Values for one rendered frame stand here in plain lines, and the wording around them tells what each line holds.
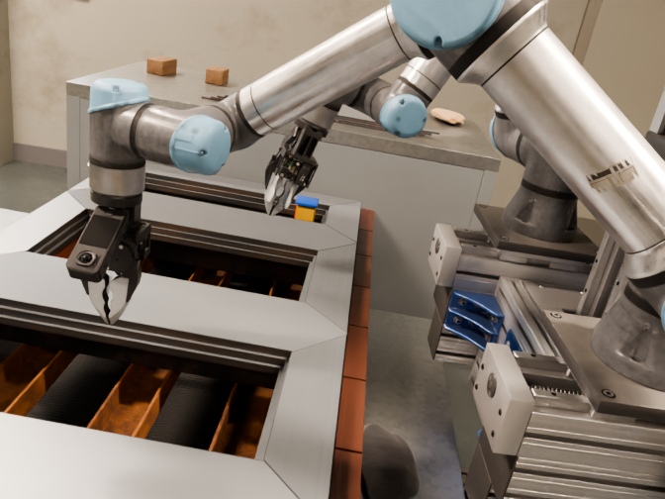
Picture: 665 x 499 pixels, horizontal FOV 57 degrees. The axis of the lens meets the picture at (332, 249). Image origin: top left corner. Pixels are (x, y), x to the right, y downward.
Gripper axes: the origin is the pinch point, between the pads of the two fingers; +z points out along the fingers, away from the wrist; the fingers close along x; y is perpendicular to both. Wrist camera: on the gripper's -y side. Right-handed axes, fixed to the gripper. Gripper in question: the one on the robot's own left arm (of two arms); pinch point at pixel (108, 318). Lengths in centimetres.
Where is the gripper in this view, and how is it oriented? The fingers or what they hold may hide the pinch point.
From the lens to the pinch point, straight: 99.9
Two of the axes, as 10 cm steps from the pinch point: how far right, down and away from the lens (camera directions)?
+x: -9.8, -1.8, 0.1
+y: 0.8, -3.8, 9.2
